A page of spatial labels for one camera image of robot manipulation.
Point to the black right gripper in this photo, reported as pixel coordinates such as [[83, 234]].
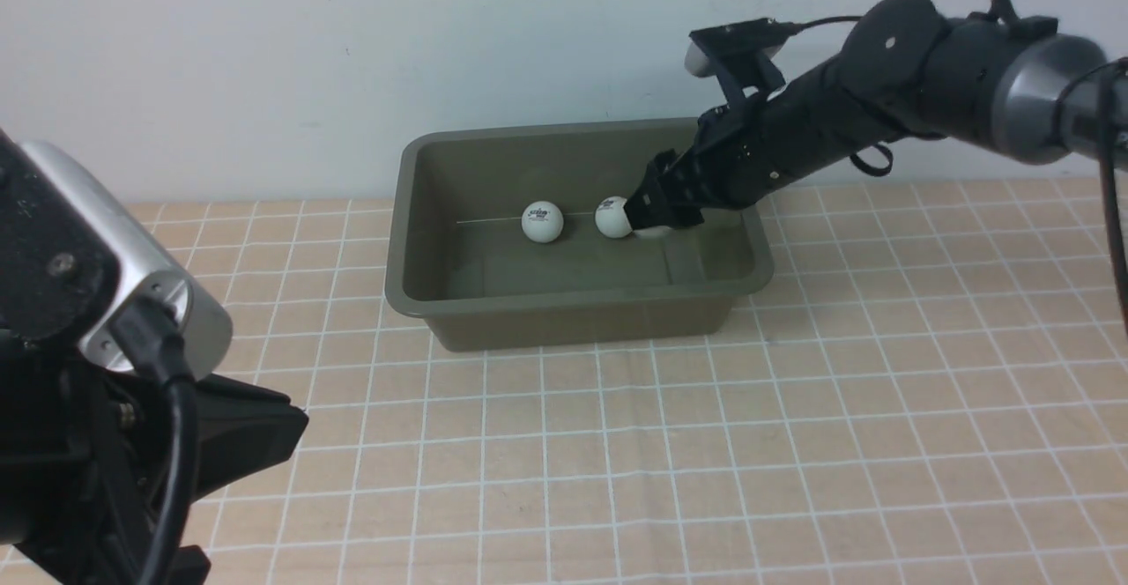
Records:
[[725, 167]]

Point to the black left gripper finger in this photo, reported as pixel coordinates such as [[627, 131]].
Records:
[[243, 430]]

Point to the white ping-pong ball with logo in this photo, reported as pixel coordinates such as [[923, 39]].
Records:
[[611, 219]]

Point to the plain white ping-pong ball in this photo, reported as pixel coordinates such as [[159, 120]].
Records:
[[652, 233]]

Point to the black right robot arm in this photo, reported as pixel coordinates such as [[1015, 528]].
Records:
[[1026, 92]]

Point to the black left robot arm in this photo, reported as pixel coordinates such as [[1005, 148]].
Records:
[[84, 456]]

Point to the olive green plastic bin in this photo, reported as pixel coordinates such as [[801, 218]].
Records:
[[459, 260]]

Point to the orange checkered tablecloth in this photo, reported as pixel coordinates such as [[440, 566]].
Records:
[[931, 391]]

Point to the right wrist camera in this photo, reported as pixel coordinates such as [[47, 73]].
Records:
[[739, 56]]

